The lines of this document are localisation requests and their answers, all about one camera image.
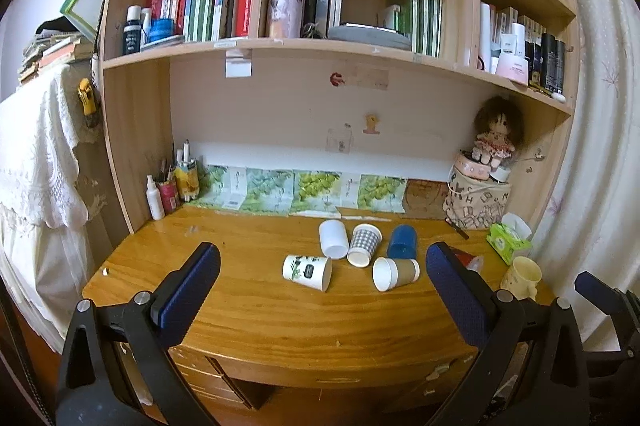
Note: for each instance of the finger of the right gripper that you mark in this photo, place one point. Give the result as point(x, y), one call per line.
point(623, 310)

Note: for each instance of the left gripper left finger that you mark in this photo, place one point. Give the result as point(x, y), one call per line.
point(93, 385)

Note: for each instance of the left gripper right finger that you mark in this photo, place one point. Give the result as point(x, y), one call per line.
point(529, 368)

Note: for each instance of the blue plastic cup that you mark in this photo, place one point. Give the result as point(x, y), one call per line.
point(403, 243)

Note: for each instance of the brown sleeve paper cup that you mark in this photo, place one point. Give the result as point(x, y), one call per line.
point(390, 273)

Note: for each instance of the grey checkered paper cup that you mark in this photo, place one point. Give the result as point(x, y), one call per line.
point(365, 241)

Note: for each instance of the leaf print paper cup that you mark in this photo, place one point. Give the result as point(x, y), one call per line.
point(310, 271)

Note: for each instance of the plain white paper cup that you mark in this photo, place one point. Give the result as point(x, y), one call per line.
point(334, 242)

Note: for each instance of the white curtain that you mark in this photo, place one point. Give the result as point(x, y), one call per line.
point(592, 220)

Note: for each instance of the cream ceramic mug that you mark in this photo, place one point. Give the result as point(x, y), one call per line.
point(522, 278)

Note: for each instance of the white lace cloth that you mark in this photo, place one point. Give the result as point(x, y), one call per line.
point(46, 258)

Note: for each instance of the green tissue pack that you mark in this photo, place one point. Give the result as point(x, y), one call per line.
point(509, 242)

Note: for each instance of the dark pen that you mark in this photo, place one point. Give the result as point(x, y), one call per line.
point(459, 230)

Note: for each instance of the letter print fabric bag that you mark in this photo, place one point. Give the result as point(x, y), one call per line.
point(473, 204)

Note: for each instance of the white spray bottle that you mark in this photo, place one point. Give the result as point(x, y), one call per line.
point(154, 199)

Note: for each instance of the red pen holder can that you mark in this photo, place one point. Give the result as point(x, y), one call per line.
point(169, 196)

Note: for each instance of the brown cartoon cardboard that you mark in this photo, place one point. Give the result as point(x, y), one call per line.
point(425, 199)

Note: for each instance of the yellow juice carton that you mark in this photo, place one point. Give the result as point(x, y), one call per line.
point(186, 174)

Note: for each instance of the pink round tin box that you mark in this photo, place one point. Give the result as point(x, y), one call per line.
point(471, 168)

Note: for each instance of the brown haired rag doll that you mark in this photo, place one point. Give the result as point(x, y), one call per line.
point(499, 126)

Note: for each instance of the grape print paper strip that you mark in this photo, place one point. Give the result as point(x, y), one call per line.
point(303, 192)

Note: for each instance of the pink cosmetic jar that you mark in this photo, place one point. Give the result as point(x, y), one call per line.
point(513, 67)

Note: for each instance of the yellow toy figure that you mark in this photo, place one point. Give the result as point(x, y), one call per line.
point(89, 102)

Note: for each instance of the dark blue bottle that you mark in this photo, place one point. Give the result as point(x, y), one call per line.
point(132, 31)

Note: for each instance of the wooden bookshelf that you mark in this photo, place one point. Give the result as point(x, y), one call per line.
point(276, 103)

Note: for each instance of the grey flat pouch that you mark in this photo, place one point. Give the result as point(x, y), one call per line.
point(370, 35)

